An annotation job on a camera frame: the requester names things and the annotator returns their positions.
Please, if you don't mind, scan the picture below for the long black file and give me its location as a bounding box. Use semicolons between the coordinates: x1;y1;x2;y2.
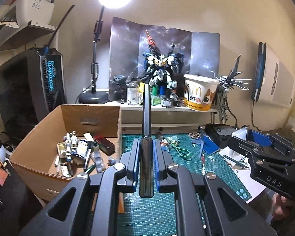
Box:
139;84;153;198

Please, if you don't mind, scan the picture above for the right hand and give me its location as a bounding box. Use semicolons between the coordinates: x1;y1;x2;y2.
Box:
271;193;295;221

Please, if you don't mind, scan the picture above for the black plastic case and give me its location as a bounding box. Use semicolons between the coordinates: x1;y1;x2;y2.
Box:
205;124;237;149

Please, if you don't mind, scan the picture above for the blue sanding block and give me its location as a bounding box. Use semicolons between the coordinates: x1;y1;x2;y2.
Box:
191;135;220;157

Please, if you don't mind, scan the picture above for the silver winged robot model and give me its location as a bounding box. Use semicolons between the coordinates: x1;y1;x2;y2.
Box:
214;55;250;128

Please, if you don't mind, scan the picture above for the green cutting mat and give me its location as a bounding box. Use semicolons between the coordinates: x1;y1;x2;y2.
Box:
118;133;253;236

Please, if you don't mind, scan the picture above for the red white hobby knife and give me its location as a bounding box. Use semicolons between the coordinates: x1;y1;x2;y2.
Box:
199;153;205;175

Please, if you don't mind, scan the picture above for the green rubber band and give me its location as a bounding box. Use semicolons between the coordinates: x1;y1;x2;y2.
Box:
171;144;192;160

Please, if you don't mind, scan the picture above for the McDonalds paper bucket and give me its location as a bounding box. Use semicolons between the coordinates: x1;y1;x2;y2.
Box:
184;74;219;111

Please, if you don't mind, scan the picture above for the dark red rectangular case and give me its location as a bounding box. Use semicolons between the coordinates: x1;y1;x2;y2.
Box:
94;135;115;156

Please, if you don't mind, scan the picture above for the small white robot figure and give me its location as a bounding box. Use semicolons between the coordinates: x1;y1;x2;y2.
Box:
56;131;79;162

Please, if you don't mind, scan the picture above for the brown cardboard box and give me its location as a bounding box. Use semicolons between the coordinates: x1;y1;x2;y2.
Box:
10;104;121;201

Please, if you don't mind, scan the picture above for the red black paint can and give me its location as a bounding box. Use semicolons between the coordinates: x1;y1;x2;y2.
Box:
155;132;170;152

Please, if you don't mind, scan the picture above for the green cap paint bottle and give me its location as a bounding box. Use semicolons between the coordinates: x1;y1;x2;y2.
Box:
151;86;162;105

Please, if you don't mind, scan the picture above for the dark storm backdrop board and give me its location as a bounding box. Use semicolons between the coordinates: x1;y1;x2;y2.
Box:
108;16;221;102

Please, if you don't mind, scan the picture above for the blue white robot model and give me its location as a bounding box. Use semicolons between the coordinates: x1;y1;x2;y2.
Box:
139;30;184;106

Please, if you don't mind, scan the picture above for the white desk riser shelf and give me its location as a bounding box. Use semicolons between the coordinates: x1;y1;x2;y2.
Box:
105;101;219;129

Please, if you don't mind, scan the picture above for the black computer tower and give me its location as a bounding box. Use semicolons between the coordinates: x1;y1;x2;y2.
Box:
0;48;67;143

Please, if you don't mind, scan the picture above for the black desk lamp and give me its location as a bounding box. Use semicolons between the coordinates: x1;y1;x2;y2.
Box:
77;0;136;105

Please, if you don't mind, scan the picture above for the white printer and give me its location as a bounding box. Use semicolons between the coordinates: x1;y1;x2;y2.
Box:
0;0;55;27

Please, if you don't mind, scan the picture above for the wall shelf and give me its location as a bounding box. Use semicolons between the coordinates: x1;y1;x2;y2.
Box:
0;5;56;52

